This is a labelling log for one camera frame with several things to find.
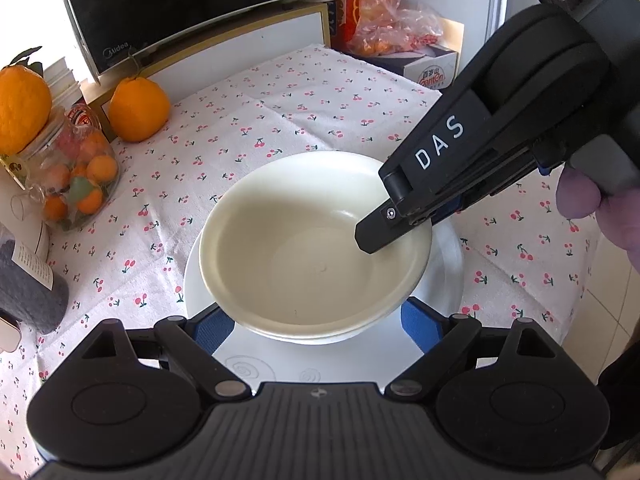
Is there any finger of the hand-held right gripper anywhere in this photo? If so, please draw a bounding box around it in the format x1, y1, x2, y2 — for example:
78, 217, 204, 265
431, 144, 551, 227
354, 199, 436, 255

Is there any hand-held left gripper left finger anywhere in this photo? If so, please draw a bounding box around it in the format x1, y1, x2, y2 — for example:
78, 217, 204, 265
75, 302, 253, 402

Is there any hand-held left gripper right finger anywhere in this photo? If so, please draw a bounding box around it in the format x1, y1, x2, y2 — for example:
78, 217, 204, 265
382, 297, 562, 402

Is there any blue patterned plate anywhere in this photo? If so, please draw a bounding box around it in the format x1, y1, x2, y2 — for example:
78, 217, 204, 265
183, 220, 464, 397

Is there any large cream bowl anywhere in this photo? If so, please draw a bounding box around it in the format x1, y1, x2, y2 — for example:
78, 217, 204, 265
198, 152, 434, 340

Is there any person's right hand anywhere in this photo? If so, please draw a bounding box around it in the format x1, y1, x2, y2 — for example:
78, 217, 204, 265
556, 166, 640, 252

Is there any white carton box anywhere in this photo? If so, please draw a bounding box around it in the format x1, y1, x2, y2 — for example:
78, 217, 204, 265
384, 16, 464, 94

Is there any cherry print tablecloth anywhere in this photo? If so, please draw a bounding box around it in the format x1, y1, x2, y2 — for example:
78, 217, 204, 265
0, 42, 601, 463

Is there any plastic bag of oranges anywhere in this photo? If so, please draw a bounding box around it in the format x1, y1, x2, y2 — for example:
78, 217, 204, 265
346, 0, 444, 59

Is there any plastic jar with dark contents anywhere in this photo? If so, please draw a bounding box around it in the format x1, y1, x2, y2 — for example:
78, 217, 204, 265
0, 224, 70, 336

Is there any glass jar of small oranges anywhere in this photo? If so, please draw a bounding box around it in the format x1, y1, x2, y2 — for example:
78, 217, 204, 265
9, 104, 122, 234

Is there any person's dark clothing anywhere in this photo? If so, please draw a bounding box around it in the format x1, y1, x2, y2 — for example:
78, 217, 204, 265
596, 347, 640, 455

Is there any cream air fryer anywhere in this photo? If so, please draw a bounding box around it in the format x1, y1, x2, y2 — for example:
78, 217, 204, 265
0, 160, 52, 356

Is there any wooden framed white stand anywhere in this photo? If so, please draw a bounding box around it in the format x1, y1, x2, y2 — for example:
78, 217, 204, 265
79, 2, 332, 128

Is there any large orange with stem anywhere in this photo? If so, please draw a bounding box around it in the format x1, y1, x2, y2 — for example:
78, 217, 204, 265
108, 52, 171, 144

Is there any red printed paper cup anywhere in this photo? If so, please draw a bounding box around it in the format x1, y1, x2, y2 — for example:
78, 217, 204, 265
52, 93, 99, 132

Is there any large orange with leaves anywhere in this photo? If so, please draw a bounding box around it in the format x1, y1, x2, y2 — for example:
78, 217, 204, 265
0, 46, 54, 157

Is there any pink striped paper cup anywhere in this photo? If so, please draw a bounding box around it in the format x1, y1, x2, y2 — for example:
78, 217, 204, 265
43, 57, 76, 79

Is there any black microwave oven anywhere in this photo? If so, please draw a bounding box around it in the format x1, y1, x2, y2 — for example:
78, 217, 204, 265
56, 0, 337, 77

